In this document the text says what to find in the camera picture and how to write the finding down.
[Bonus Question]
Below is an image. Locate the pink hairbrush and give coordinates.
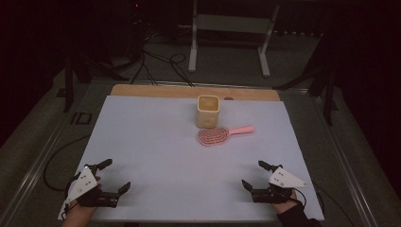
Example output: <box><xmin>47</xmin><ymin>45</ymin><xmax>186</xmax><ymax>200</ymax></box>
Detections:
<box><xmin>198</xmin><ymin>124</ymin><xmax>255</xmax><ymax>148</ymax></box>

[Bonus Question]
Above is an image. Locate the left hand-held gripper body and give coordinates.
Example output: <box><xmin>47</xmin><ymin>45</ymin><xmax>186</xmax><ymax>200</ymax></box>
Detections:
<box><xmin>64</xmin><ymin>165</ymin><xmax>120</xmax><ymax>208</ymax></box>

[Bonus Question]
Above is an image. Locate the black floor cable bundle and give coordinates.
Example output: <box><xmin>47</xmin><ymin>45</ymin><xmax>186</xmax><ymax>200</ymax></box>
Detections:
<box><xmin>131</xmin><ymin>31</ymin><xmax>195</xmax><ymax>88</ymax></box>

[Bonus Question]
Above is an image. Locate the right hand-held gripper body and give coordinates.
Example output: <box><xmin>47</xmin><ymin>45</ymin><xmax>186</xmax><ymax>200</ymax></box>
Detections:
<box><xmin>251</xmin><ymin>166</ymin><xmax>310</xmax><ymax>204</ymax></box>

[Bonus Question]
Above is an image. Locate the white metal stand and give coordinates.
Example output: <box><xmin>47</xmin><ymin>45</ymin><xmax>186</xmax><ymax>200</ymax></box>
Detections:
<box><xmin>188</xmin><ymin>0</ymin><xmax>281</xmax><ymax>79</ymax></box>

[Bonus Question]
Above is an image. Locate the person's right hand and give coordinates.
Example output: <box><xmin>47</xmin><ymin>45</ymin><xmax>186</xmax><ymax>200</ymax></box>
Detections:
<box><xmin>272</xmin><ymin>190</ymin><xmax>299</xmax><ymax>215</ymax></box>

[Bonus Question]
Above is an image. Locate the person's left hand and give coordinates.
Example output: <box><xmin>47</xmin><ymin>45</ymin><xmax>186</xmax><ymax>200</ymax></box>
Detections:
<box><xmin>61</xmin><ymin>206</ymin><xmax>96</xmax><ymax>227</ymax></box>

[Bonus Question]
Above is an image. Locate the pale yellow square cup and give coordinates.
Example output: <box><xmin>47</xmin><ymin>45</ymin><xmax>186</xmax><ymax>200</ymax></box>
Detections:
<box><xmin>197</xmin><ymin>95</ymin><xmax>220</xmax><ymax>129</ymax></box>

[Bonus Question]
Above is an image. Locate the black metal stand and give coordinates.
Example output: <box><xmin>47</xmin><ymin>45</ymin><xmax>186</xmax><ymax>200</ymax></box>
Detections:
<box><xmin>273</xmin><ymin>31</ymin><xmax>339</xmax><ymax>127</ymax></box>
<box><xmin>56</xmin><ymin>53</ymin><xmax>93</xmax><ymax>114</ymax></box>

